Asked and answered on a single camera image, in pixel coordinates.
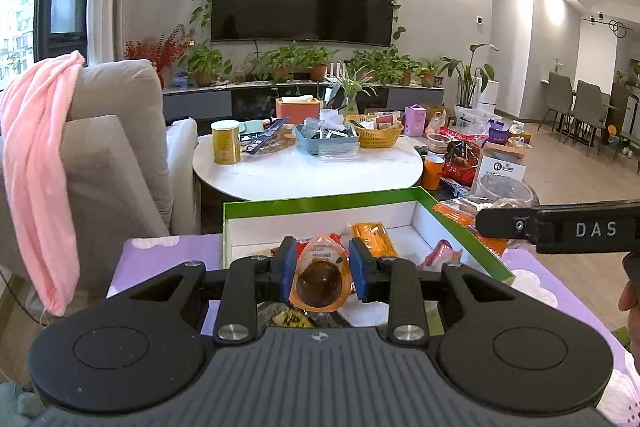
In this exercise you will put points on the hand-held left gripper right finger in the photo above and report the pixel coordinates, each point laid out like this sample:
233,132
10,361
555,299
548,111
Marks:
361,274

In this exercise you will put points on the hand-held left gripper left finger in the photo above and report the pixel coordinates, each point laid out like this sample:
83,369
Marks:
286,272

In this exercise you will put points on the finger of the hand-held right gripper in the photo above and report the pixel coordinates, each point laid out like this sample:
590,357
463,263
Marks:
502,223

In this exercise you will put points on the red snack packet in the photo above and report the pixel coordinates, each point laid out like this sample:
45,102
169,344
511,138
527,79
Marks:
304,249

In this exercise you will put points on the orange jelly cup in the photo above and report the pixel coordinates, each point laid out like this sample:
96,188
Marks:
320,279

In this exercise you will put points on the orange striped snack packet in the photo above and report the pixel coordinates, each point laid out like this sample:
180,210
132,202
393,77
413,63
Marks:
375,239

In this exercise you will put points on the clear orange snack packet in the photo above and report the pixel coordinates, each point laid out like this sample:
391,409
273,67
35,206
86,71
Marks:
457,214

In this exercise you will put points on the green cardboard box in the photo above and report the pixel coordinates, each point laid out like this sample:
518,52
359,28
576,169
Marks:
250,227

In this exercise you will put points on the pink snack packet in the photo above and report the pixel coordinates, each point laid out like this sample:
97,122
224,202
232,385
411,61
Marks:
442,254

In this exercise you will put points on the person's right forearm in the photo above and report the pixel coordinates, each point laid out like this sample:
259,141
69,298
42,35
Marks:
631,317

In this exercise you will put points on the glass mug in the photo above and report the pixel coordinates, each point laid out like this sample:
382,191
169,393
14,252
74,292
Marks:
502,192

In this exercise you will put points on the black yellow snack packet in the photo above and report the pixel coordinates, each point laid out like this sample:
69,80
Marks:
300,318

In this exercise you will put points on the purple floral tablecloth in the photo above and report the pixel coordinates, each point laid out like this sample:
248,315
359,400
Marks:
530,287

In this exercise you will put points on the red snack bag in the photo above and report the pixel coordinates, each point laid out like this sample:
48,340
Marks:
462,162

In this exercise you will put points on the purple gift bag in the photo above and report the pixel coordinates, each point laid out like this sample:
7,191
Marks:
498,134

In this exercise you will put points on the red white box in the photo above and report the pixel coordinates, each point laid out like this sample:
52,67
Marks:
465,134

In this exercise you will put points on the white oval coffee table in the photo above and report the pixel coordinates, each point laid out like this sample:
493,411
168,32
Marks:
310,177

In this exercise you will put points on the clear plastic cup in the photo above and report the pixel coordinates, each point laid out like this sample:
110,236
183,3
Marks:
440,144

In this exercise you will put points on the grey dining chair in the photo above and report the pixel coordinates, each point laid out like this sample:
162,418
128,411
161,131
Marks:
557,99
592,109

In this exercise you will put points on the white air purifier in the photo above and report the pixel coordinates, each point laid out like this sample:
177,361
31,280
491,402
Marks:
490,94

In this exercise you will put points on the pink box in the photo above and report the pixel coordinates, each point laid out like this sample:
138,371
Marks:
415,122

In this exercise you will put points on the dark patterned flat box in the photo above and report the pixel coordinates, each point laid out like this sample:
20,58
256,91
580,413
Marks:
267,139

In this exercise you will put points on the blue grey basket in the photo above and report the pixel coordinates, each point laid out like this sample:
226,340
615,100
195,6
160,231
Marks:
327,141

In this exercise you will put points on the yellow woven basket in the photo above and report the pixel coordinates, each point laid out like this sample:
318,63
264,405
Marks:
377,137

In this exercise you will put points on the gold can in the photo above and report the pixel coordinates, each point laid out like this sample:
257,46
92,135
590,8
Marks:
226,144

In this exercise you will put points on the tall plant in white pot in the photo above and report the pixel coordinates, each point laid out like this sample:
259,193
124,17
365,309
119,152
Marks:
467,72

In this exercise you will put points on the orange tissue box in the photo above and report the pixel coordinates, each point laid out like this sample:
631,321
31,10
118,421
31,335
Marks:
297,112

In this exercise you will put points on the small green potted plant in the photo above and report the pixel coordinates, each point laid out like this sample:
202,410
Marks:
429,74

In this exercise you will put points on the spider plant in vase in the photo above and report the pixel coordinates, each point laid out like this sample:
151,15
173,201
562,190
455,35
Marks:
352,89

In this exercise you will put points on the grey television cabinet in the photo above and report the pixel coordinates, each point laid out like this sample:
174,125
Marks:
200,102

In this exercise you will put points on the wide green potted plant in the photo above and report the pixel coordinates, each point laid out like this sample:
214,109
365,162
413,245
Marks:
385,64

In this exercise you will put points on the beige armchair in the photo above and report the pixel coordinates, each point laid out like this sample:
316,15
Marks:
120,157

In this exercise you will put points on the red flower arrangement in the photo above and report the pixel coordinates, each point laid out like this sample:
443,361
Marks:
155,52

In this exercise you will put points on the pink cloth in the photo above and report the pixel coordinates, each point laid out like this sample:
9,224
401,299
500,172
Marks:
40,157

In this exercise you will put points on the teal cloth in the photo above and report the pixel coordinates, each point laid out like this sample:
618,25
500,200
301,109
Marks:
20,407

